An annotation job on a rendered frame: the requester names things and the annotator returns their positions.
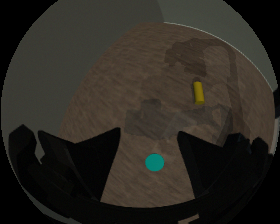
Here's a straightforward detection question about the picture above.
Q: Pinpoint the cyan circle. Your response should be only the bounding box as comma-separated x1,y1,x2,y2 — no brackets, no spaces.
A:
145,153,165,172

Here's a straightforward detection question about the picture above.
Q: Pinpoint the yellow cylinder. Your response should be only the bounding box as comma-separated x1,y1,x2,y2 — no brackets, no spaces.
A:
192,82,205,104

